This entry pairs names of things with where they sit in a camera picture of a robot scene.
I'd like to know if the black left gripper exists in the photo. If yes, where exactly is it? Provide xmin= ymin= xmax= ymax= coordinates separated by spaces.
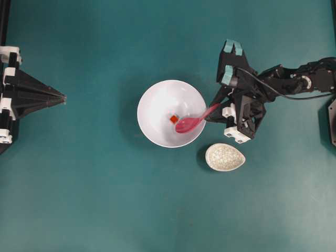
xmin=1 ymin=46 xmax=66 ymax=154

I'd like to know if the small red block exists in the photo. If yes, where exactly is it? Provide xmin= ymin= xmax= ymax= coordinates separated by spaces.
xmin=170 ymin=115 xmax=179 ymax=124

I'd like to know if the black frame post left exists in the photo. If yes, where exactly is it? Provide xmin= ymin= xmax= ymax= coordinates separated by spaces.
xmin=0 ymin=0 xmax=11 ymax=46

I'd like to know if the white round bowl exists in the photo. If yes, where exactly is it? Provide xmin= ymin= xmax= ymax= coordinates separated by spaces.
xmin=137 ymin=80 xmax=206 ymax=148

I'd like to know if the pink plastic spoon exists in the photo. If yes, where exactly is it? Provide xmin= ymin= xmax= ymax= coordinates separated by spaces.
xmin=175 ymin=103 xmax=220 ymax=133

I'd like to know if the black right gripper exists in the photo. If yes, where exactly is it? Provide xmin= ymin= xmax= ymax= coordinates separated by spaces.
xmin=205 ymin=39 xmax=266 ymax=143

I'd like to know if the speckled egg-shaped spoon rest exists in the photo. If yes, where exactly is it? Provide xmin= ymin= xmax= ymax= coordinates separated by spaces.
xmin=205 ymin=143 xmax=246 ymax=172

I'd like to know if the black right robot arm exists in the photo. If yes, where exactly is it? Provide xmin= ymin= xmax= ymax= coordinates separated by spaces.
xmin=205 ymin=39 xmax=335 ymax=143

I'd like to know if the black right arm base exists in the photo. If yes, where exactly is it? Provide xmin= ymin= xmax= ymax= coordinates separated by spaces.
xmin=318 ymin=96 xmax=335 ymax=156

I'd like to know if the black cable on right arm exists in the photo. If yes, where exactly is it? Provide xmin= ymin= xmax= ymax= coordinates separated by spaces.
xmin=236 ymin=67 xmax=335 ymax=101

